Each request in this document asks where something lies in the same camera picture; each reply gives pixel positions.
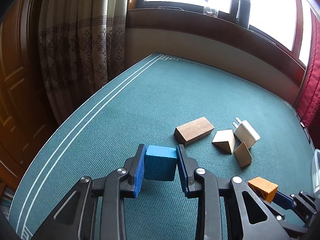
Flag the orange striped wedge block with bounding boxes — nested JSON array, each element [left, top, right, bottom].
[[247, 177, 279, 203]]

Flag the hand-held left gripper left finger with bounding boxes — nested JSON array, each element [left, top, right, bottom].
[[47, 144, 148, 240]]

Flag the clear plastic bowl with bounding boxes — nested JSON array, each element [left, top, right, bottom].
[[311, 149, 320, 195]]

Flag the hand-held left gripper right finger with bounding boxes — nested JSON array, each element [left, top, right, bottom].
[[176, 144, 292, 240]]

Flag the dark brown wooden block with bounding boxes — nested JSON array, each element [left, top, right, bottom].
[[174, 117, 215, 146]]

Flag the light wooden wedge block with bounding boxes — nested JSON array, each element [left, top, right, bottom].
[[212, 129, 236, 154]]

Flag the white charger plug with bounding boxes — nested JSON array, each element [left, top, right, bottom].
[[232, 117, 261, 148]]

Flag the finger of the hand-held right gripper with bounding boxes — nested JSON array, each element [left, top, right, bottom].
[[273, 190, 297, 209]]

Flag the brown wooden door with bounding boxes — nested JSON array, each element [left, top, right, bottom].
[[0, 0, 58, 180]]

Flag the black cylinder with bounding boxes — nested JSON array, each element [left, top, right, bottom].
[[236, 0, 250, 29]]

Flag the clear drinking glass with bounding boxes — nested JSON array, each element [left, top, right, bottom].
[[203, 0, 219, 18]]

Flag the red quilted curtain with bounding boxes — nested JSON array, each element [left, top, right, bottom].
[[297, 7, 320, 140]]

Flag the wood grain rectangular block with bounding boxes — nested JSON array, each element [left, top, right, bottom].
[[234, 141, 252, 168]]

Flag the beige patterned curtain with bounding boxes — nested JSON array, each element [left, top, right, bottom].
[[37, 0, 130, 125]]

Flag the blue block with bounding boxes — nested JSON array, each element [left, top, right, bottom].
[[144, 145, 177, 182]]

